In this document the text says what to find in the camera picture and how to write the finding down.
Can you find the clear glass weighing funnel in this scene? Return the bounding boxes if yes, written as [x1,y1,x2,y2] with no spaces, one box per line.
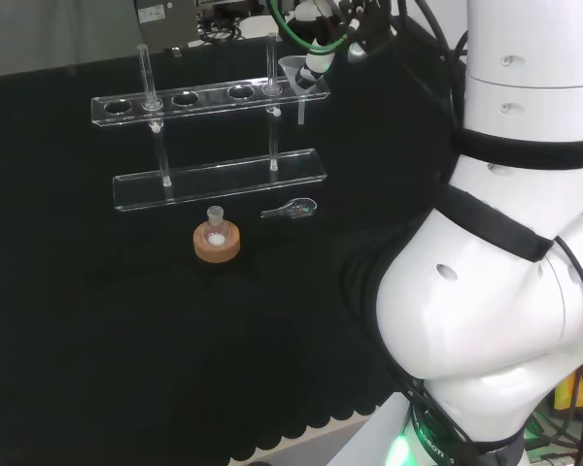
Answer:
[260,197,321,220]

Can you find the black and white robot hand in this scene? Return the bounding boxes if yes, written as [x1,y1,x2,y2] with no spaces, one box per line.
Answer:
[293,0,395,90]

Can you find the black cable with plug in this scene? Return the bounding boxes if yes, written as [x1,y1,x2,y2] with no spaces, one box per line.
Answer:
[393,0,469,135]

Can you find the yellow stop button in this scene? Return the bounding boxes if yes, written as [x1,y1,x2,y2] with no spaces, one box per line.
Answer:
[551,358,583,415]

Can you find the cork ring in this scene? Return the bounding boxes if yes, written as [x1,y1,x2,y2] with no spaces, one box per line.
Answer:
[192,220,243,266]

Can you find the black bench cloth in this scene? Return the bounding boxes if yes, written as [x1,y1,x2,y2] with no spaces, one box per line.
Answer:
[0,28,467,466]

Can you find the green cable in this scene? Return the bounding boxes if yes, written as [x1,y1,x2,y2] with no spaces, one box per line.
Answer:
[265,0,359,54]

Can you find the clear acrylic funnel stand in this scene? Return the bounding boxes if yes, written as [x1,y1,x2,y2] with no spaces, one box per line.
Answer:
[90,31,331,215]

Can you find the round-bottom glass flask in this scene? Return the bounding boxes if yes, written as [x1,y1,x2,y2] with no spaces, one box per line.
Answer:
[201,205,232,250]

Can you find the clear plastic funnel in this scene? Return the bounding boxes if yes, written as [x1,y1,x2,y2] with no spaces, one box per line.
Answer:
[277,54,318,127]

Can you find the grey metal box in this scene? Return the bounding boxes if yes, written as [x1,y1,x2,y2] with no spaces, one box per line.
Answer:
[134,0,199,52]

